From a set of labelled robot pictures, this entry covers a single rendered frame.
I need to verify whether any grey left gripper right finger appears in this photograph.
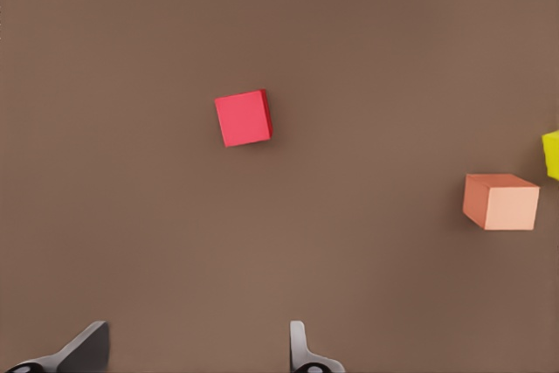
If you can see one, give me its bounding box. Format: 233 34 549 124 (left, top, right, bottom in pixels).
289 320 346 373

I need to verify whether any red wooden cube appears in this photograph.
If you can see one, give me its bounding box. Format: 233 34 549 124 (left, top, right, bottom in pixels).
214 88 274 149

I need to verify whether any orange wooden cube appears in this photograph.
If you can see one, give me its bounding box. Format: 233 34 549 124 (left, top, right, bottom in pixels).
462 173 541 231

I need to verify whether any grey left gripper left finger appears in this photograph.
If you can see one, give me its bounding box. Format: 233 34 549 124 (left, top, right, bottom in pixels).
3 320 110 373

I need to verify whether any yellow wooden cube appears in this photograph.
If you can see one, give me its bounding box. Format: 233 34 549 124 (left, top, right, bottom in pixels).
542 129 559 181

